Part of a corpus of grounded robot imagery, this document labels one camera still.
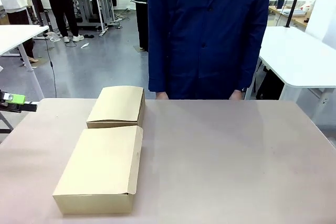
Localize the brown cardboard box with lid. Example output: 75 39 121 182
86 86 146 130
52 125 144 215

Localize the person's left hand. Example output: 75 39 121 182
228 89 243 101

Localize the white table with white legs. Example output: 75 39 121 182
0 25 50 99

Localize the clear plastic bag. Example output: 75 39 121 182
47 31 62 42

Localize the person dressed in black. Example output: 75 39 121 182
36 0 85 43

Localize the grey desk with brown top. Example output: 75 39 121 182
73 0 117 37

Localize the person in dark striped jacket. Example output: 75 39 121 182
119 0 153 51

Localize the person in blue coat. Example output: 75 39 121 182
148 0 271 101

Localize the large white table rounded corner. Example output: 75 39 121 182
245 26 336 123

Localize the wooden table with clutter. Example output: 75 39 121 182
268 5 313 28

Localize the black tripod pole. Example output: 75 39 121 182
285 0 306 28

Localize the thin black floor cable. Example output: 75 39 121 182
42 34 57 98

